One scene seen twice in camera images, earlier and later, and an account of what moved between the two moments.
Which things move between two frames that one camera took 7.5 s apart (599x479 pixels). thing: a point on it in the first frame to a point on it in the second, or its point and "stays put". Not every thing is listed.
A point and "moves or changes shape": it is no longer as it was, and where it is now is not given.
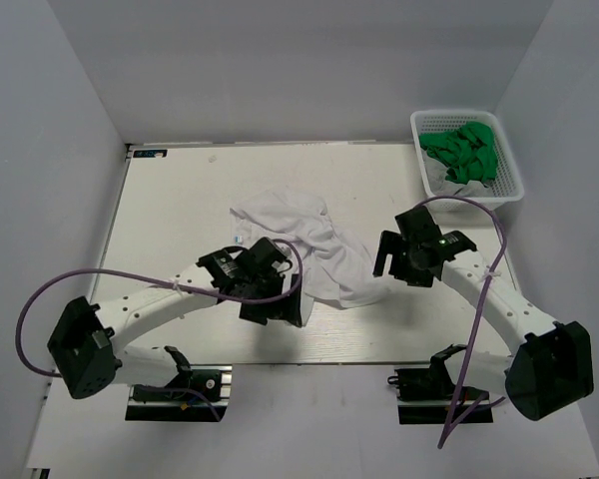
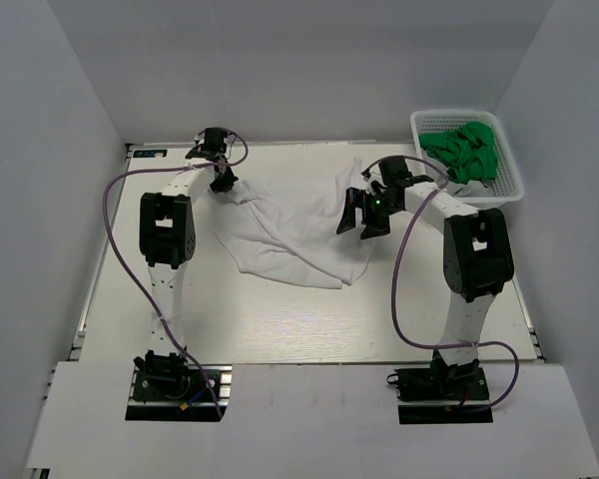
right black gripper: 392,243 to 354,199
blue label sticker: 149,153 stays put
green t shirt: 468,152 stays put
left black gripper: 289,308 to 226,184
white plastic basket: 464,154 stays put
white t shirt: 332,263 moves or changes shape
